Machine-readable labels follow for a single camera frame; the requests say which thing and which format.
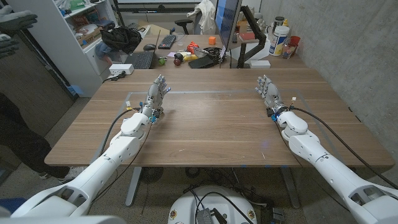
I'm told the black keyboard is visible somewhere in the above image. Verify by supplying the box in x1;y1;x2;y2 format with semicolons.
157;34;177;50

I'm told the person in dark trousers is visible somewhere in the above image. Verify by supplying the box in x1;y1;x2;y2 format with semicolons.
0;92;71;183

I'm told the black round floor fan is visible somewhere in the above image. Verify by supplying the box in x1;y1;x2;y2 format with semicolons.
141;167;164;184

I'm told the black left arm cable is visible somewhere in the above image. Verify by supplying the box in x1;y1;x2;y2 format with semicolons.
98;107;142;156

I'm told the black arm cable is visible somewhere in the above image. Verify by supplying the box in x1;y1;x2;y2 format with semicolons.
98;107;142;156
290;106;398;190

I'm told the white wipes canister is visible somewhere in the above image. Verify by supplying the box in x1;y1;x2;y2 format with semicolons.
269;26;290;57

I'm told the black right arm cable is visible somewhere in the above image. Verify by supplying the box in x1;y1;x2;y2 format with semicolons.
290;106;398;190

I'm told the white shelf unit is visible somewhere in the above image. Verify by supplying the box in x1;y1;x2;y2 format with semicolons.
6;0;119;98

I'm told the white sneaker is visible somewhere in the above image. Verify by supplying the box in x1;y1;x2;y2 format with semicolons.
39;167;85;184

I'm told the black backpack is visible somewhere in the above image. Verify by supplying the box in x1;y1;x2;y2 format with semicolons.
99;26;143;54

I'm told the white power strip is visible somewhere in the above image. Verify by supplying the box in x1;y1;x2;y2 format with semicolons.
108;63;135;76

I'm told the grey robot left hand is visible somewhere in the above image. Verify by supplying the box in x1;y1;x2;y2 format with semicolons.
140;73;172;121

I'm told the grey gloved person hand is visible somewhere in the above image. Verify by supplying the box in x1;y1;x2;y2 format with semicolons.
0;5;38;32
0;33;20;60

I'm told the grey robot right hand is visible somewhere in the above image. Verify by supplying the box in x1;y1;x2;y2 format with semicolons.
254;74;289;116

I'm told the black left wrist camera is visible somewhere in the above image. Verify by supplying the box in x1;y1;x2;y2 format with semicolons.
150;108;165;124

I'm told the white robot torso base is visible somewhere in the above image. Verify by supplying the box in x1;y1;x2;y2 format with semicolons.
167;185;258;224

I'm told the red book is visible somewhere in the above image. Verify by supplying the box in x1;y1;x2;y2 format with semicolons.
238;32;256;42

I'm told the red cup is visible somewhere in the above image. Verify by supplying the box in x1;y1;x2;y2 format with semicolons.
289;35;302;55

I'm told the dark laptop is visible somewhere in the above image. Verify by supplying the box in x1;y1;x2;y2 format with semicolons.
124;29;162;70

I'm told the white jacket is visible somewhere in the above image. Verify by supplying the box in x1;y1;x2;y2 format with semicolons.
186;0;217;35

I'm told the computer monitor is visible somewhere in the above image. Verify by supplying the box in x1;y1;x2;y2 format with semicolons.
214;0;243;52

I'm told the grey table leg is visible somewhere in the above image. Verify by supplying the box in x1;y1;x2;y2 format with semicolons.
124;167;143;207
279;167;301;209

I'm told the black cable coil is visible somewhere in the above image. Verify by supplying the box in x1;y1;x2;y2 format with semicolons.
205;46;226;63

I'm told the small white box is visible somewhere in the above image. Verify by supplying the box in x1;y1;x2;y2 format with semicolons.
249;60;271;69

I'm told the metal bowl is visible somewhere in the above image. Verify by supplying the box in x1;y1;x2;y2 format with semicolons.
193;46;210;59

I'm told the orange red toy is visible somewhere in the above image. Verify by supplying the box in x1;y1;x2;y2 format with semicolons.
186;40;200;54

